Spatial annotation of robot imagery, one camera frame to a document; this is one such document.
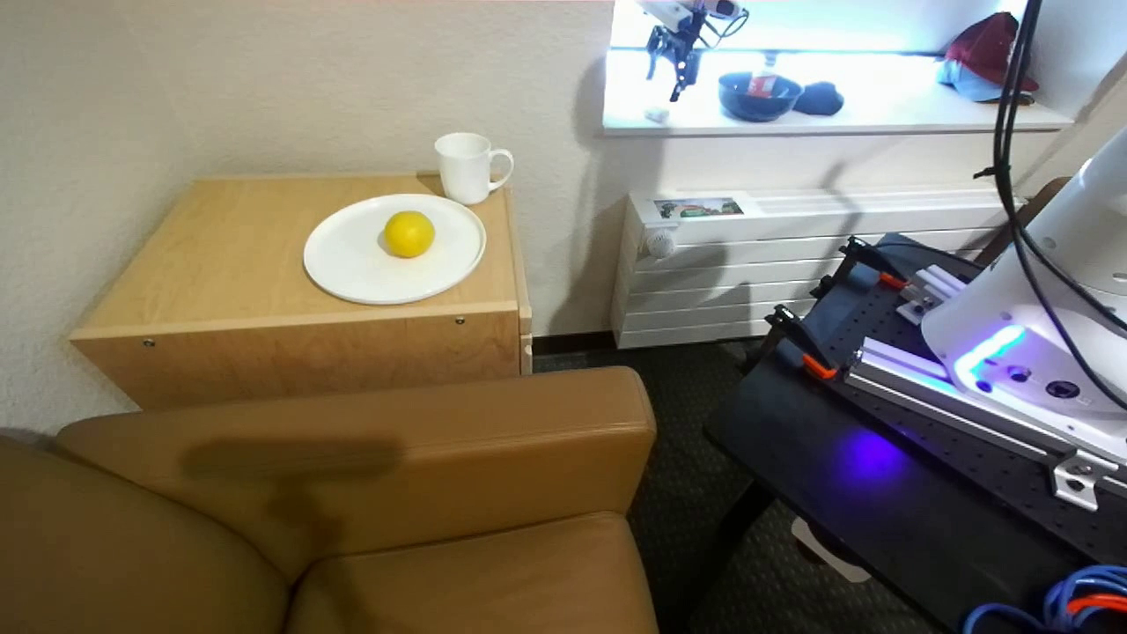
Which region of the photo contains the white ceramic mug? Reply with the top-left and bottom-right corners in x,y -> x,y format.
430,130 -> 517,206

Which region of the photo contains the white window sill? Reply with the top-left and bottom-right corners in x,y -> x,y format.
598,46 -> 1077,140

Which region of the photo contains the light wooden nightstand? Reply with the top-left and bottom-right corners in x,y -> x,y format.
68,172 -> 539,413

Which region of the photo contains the printed leaflet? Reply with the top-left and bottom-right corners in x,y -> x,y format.
652,195 -> 748,226

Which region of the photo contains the yellow ball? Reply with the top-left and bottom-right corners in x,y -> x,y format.
381,206 -> 439,262

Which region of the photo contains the aluminium profile rail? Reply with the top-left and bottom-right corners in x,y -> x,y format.
843,334 -> 1127,476

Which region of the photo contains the metal corner bracket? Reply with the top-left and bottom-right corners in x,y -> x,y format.
1047,448 -> 1108,516

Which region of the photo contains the orange cable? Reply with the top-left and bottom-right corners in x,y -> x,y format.
1058,588 -> 1127,622

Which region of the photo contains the white round plate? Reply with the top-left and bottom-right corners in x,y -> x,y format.
298,189 -> 489,310

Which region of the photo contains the black clamp orange handle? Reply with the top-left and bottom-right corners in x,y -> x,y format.
764,303 -> 845,386
835,236 -> 917,299

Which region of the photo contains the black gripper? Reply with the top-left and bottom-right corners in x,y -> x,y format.
645,9 -> 720,104

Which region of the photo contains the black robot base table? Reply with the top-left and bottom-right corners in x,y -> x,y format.
700,228 -> 1127,634

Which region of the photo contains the white wall radiator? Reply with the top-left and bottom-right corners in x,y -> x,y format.
608,188 -> 1034,353

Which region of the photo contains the white flat floor piece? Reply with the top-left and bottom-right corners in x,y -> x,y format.
789,513 -> 875,588

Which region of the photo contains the blue cable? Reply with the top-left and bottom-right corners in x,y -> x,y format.
958,561 -> 1127,634

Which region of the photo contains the brown leather armchair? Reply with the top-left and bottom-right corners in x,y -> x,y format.
0,361 -> 661,634

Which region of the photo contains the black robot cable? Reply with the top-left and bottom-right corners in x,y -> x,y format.
970,0 -> 1127,414

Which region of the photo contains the black bowl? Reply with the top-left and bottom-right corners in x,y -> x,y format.
715,71 -> 808,127

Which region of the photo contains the red and blue cap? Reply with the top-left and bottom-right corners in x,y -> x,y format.
938,9 -> 1044,104

